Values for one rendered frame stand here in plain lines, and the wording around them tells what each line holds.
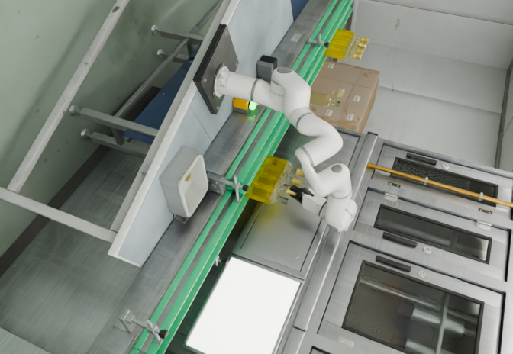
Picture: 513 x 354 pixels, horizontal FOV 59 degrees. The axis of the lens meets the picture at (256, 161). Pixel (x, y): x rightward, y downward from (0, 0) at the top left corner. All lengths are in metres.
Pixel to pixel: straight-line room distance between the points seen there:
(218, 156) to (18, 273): 1.01
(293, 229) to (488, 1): 6.28
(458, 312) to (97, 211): 1.64
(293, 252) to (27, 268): 1.16
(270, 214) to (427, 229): 0.71
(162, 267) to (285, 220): 0.61
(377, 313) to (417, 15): 6.57
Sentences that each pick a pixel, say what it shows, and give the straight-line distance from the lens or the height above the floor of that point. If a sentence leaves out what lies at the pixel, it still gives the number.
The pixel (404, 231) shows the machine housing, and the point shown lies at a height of 1.65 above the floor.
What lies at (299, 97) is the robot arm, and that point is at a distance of 1.65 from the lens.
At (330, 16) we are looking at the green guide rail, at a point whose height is 0.93.
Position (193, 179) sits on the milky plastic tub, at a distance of 1.90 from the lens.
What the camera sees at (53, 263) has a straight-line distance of 2.24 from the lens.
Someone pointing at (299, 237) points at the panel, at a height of 1.23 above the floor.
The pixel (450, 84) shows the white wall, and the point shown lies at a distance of 7.88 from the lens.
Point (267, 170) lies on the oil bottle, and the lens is 2.07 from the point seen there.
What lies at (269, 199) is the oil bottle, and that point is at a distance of 1.99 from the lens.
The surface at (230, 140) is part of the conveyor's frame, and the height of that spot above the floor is 0.82.
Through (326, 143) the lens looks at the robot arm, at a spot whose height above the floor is 1.29.
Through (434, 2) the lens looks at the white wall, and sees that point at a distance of 7.95.
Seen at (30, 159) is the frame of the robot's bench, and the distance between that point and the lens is 2.03.
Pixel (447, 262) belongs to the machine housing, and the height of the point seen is 1.85.
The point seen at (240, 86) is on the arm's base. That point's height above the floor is 0.89.
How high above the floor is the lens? 1.55
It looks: 17 degrees down
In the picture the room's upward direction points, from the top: 107 degrees clockwise
